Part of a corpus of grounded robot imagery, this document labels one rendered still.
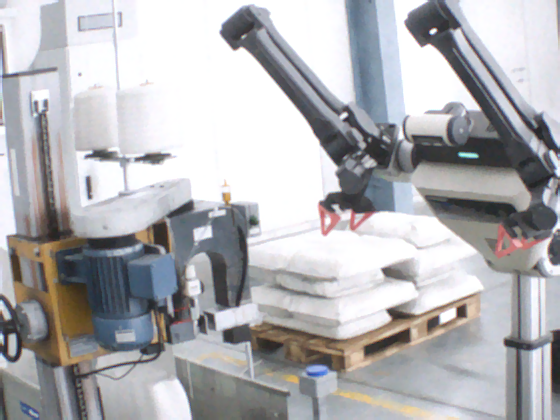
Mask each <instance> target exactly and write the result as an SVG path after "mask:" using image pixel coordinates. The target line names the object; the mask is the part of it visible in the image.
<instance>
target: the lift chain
mask: <svg viewBox="0 0 560 420"><path fill-rule="evenodd" d="M43 115H44V117H43ZM39 116H40V117H39V123H40V127H41V137H40V138H41V141H42V153H43V154H44V155H43V166H44V175H45V180H46V193H47V195H46V198H47V204H48V213H49V218H50V228H51V231H52V233H51V236H52V242H58V241H60V236H59V223H58V219H57V208H56V205H55V204H56V200H55V194H54V184H53V169H52V167H51V166H52V161H51V155H50V149H51V146H50V142H49V139H50V138H49V131H48V127H49V122H48V117H47V114H46V110H44V111H41V113H40V114H39ZM43 122H45V124H43ZM44 127H45V130H44ZM44 134H46V135H47V136H46V137H44ZM45 140H46V142H45ZM45 147H47V149H45ZM46 153H47V155H46ZM46 160H49V162H46ZM48 172H49V173H50V174H49V175H47V173H48ZM48 179H50V181H49V180H48ZM49 185H51V187H49ZM50 192H51V194H50ZM51 198H52V201H50V199H51ZM52 211H54V212H53V213H52ZM52 218H54V220H53V219H52ZM53 223H55V225H54V226H53ZM54 230H55V232H54ZM56 236H57V239H54V237H56ZM78 364H79V362H78V363H75V366H74V364H73V365H72V364H71V365H72V366H71V371H72V375H73V381H74V385H75V388H76V389H75V392H76V398H77V407H78V410H79V414H80V420H88V414H87V411H86V404H85V400H84V390H83V388H82V386H83V385H82V382H81V378H80V379H76V375H77V376H78V375H80V368H79V365H78ZM75 370H76V371H77V372H75ZM78 381H79V383H77V382H78ZM78 387H79V389H78ZM78 392H79V393H80V394H79V393H78ZM82 403H83V405H82V406H81V404H82ZM82 409H83V411H82ZM83 415H85V416H84V417H83Z"/></svg>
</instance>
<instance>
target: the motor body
mask: <svg viewBox="0 0 560 420"><path fill-rule="evenodd" d="M82 252H83V261H84V269H85V276H86V285H87V293H88V301H89V308H90V310H92V311H94V312H92V313H91V314H92V323H93V329H94V336H95V340H96V342H97V343H98V344H99V346H100V347H101V348H103V349H105V350H108V351H120V352H128V351H133V350H140V349H143V348H145V347H146V346H147V345H150V344H151V343H152V342H153V339H154V321H153V310H152V309H151V308H150V307H148V306H147V305H146V299H145V298H133V297H132V296H131V293H130V288H129V286H128V278H127V269H126V266H127V263H128V261H130V260H132V259H134V258H139V257H141V256H144V255H145V254H144V249H143V244H142V241H141V240H139V239H136V240H135V241H134V242H132V243H129V244H127V245H123V246H120V245H117V246H111V247H91V246H89V245H88V244H87V245H85V246H83V247H82Z"/></svg>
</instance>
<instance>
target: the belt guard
mask: <svg viewBox="0 0 560 420"><path fill-rule="evenodd" d="M161 181H162V185H164V186H163V187H159V186H160V185H161ZM161 181H158V182H156V183H155V184H153V185H155V186H154V187H151V186H152V185H149V186H146V187H143V188H140V189H138V193H142V192H145V191H153V192H150V193H147V194H145V195H142V196H139V197H137V198H126V197H129V196H121V197H120V196H116V197H113V198H110V199H107V200H104V201H98V202H95V203H93V204H90V205H86V206H84V207H81V208H79V209H76V210H74V211H73V212H72V222H73V230H74V235H76V236H79V237H115V236H121V235H127V234H130V233H134V232H138V231H140V230H143V229H145V228H146V227H148V226H149V225H151V224H153V223H154V222H155V221H157V220H158V219H160V218H161V217H163V216H165V215H166V214H168V213H170V212H171V211H173V210H174V209H176V208H178V207H179V206H181V205H182V204H183V203H185V202H187V201H188V200H190V199H191V198H192V191H191V181H190V179H189V178H171V179H165V180H161ZM150 187H151V188H150Z"/></svg>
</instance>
